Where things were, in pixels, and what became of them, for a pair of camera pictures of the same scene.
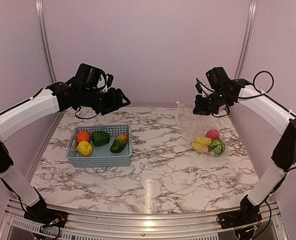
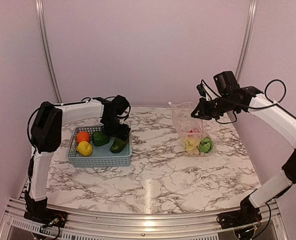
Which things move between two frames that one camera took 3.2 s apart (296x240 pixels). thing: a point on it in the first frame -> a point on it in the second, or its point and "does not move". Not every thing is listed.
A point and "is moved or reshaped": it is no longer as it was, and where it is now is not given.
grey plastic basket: x=101 y=156 does not move
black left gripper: x=114 y=102 -> x=122 y=133
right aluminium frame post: x=244 y=49 does not move
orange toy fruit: x=83 y=136 does not move
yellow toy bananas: x=202 y=144 -> x=191 y=144
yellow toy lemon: x=84 y=148 does not move
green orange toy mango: x=119 y=143 does not move
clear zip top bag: x=204 y=133 is moved or reshaped
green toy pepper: x=100 y=138 does not move
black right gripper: x=200 y=109 -> x=203 y=113
